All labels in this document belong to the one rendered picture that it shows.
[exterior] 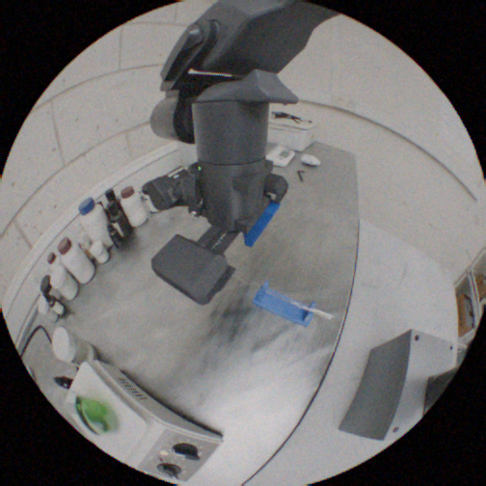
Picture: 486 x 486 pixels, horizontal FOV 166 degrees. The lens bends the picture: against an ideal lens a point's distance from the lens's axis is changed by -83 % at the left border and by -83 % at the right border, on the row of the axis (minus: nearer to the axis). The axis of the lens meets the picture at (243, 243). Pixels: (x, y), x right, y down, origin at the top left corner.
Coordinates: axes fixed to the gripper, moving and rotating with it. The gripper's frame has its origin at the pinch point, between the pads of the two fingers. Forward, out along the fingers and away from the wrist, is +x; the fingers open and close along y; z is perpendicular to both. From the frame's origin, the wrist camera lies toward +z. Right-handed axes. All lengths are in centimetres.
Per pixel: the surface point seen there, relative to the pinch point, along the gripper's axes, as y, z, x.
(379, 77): -115, -29, -51
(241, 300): 1.6, -1.9, 10.4
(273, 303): 0.1, -6.8, 9.4
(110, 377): 24.2, 4.7, 3.8
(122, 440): 29.8, -2.5, 1.4
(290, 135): -76, 15, 3
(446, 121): -114, -84, -51
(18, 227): 29, 50, -8
